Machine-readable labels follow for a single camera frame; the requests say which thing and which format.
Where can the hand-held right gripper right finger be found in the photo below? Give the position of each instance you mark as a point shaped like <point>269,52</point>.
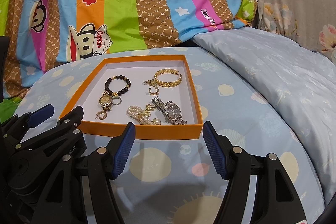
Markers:
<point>215,150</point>

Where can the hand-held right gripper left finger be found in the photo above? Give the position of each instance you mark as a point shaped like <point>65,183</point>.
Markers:
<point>122,153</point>

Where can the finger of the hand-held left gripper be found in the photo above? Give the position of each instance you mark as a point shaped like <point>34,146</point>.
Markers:
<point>71,119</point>
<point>42,115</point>

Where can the gold hoop earring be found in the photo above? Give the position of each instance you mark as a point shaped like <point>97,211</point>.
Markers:
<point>104,116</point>

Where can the gold wristwatch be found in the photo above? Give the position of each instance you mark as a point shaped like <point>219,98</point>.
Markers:
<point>105,100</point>

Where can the pearl stud earring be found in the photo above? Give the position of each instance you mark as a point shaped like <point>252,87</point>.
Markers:
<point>157,122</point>

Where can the orange cardboard box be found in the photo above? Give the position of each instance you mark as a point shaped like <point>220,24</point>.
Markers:
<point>168,132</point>

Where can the small gold clip earring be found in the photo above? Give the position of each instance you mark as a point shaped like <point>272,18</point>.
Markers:
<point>151,108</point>

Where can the silver metal wristwatch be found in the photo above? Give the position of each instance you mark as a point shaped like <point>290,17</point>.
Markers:
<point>172,109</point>

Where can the gold woven bangle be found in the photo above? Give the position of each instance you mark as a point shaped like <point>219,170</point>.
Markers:
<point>164,83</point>

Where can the pale blue quilt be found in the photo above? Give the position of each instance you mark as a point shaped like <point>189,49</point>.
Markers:
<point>283,82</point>

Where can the striped monkey printed blanket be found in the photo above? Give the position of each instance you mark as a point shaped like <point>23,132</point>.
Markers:
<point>126,3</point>

